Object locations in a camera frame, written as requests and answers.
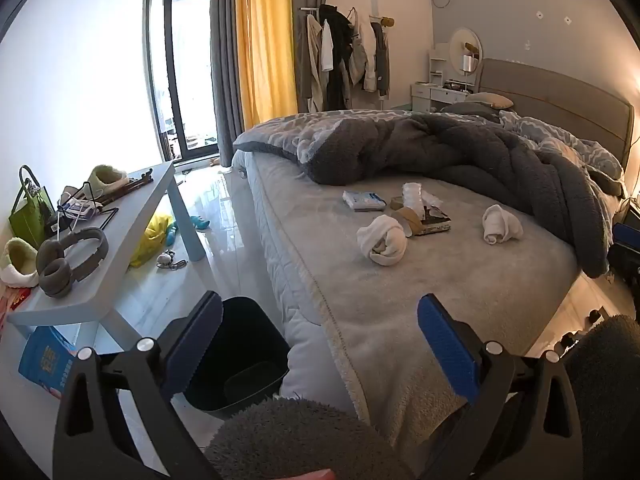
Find green tote bag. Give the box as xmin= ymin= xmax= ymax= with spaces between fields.
xmin=9 ymin=165 xmax=56 ymax=250

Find black trash bin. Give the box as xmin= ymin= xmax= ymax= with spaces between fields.
xmin=165 ymin=296 xmax=292 ymax=421

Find black framed glass door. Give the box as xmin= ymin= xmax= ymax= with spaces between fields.
xmin=142 ymin=0 xmax=221 ymax=162

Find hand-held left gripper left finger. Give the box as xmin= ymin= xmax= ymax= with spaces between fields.
xmin=52 ymin=290 xmax=224 ymax=480

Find tan pillow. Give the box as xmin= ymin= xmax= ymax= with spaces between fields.
xmin=467 ymin=91 xmax=515 ymax=110

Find person's leg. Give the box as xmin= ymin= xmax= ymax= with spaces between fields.
xmin=205 ymin=397 xmax=416 ymax=480
xmin=564 ymin=315 xmax=640 ymax=480

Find black coat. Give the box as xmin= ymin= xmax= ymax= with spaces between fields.
xmin=320 ymin=4 xmax=357 ymax=110

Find round mirror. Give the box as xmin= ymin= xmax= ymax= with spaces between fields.
xmin=449 ymin=27 xmax=484 ymax=77

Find black wire rack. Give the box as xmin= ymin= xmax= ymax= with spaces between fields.
xmin=54 ymin=185 xmax=119 ymax=241

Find brown tape roll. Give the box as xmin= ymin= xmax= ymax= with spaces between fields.
xmin=390 ymin=196 xmax=426 ymax=237

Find white garment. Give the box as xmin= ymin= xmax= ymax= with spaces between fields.
xmin=320 ymin=20 xmax=335 ymax=73

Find yellow curtain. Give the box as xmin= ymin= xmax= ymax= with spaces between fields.
xmin=235 ymin=0 xmax=299 ymax=131

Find yellow plastic bag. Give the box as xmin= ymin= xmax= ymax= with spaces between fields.
xmin=129 ymin=211 xmax=176 ymax=268

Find teal toy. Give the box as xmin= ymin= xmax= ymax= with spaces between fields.
xmin=167 ymin=215 xmax=211 ymax=248

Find blue white tissue packet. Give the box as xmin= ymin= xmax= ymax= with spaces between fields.
xmin=342 ymin=190 xmax=387 ymax=212

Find person's right leg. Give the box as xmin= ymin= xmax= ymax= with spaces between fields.
xmin=564 ymin=315 xmax=640 ymax=480

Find white sock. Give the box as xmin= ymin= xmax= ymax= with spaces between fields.
xmin=481 ymin=204 xmax=524 ymax=246
xmin=356 ymin=214 xmax=408 ymax=267

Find red packet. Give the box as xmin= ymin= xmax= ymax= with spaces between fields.
xmin=0 ymin=285 xmax=31 ymax=331

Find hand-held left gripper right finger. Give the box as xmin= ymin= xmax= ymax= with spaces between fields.
xmin=416 ymin=293 xmax=584 ymax=480

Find beige coat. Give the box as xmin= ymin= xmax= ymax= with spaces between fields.
xmin=304 ymin=12 xmax=326 ymax=112

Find key bunch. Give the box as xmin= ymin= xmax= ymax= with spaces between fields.
xmin=156 ymin=250 xmax=188 ymax=272

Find light blue table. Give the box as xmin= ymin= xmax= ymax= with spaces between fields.
xmin=7 ymin=161 xmax=207 ymax=361

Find bed with grey headboard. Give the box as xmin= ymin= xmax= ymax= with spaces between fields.
xmin=231 ymin=57 xmax=636 ymax=436

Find light grey jacket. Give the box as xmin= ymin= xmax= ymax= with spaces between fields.
xmin=347 ymin=10 xmax=392 ymax=97

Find white blue small box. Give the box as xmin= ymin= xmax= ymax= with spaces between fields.
xmin=62 ymin=199 xmax=96 ymax=221

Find white dressing table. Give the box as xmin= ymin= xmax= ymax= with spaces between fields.
xmin=411 ymin=47 xmax=477 ymax=113

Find dark wooden sticks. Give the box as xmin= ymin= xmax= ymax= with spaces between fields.
xmin=102 ymin=169 xmax=153 ymax=206

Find person's left leg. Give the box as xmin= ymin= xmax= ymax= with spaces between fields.
xmin=205 ymin=397 xmax=416 ymax=480

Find clear plastic wrapper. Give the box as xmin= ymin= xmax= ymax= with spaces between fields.
xmin=402 ymin=181 xmax=444 ymax=211

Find dark grey fluffy blanket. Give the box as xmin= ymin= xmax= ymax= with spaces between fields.
xmin=234 ymin=109 xmax=627 ymax=279

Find grey headphones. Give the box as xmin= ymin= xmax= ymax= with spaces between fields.
xmin=36 ymin=227 xmax=109 ymax=298

